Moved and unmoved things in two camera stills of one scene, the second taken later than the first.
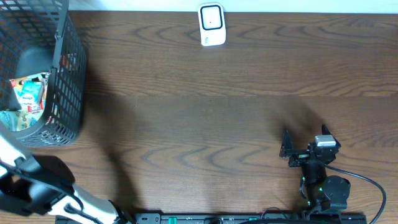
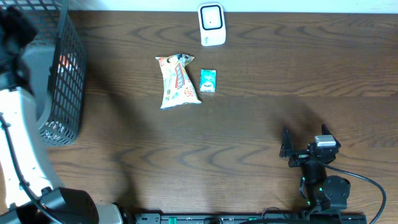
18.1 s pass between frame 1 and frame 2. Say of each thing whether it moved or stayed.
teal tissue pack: moved
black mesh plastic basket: stayed
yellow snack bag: moved
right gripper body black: stayed
